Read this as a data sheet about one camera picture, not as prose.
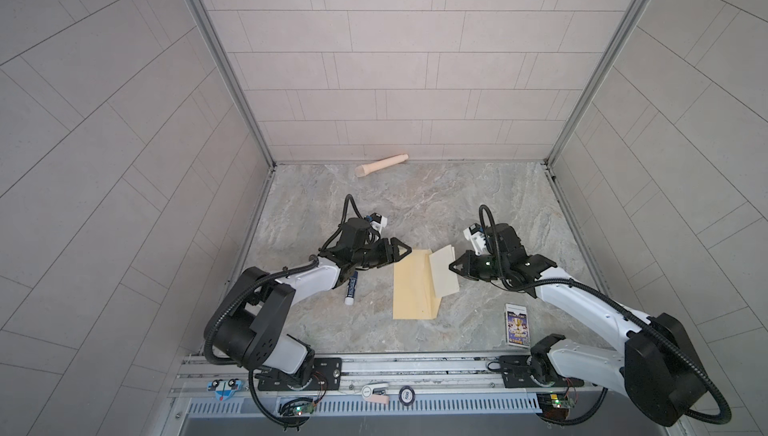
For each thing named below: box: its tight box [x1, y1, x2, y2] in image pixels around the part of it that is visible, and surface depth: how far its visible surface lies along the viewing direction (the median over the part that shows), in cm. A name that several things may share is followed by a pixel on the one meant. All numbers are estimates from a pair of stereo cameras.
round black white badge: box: [399, 385, 415, 406], surface depth 70 cm
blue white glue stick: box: [344, 271, 358, 306], surface depth 84 cm
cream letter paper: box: [428, 244, 460, 298], surface depth 83 cm
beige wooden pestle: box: [354, 153, 409, 177], surface depth 115 cm
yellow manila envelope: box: [393, 249, 442, 320], surface depth 86 cm
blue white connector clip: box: [207, 380, 243, 401], surface depth 69 cm
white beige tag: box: [361, 381, 390, 404], surface depth 69 cm
